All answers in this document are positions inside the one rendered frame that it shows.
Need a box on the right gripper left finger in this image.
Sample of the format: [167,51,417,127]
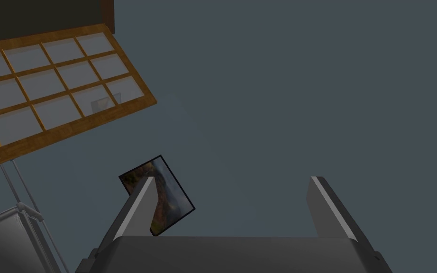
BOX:
[98,176,158,252]

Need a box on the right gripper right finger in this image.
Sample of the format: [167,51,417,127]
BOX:
[306,176,369,244]

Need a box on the black framed landscape picture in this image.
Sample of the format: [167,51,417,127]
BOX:
[118,154,196,237]

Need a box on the grey metal rack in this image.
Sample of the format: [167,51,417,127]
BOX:
[0,151,71,273]

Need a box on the wooden framed grid window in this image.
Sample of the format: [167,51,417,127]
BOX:
[0,23,158,174]

